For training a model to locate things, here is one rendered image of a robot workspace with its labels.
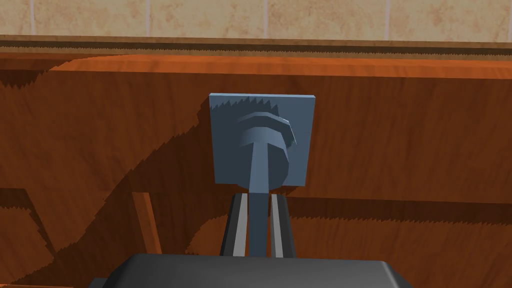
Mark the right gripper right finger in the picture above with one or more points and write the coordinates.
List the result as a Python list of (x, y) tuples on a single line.
[(280, 228)]

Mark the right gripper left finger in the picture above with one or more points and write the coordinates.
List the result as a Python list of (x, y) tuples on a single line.
[(236, 228)]

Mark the brown wooden drawer front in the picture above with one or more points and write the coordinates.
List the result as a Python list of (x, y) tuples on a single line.
[(400, 136)]

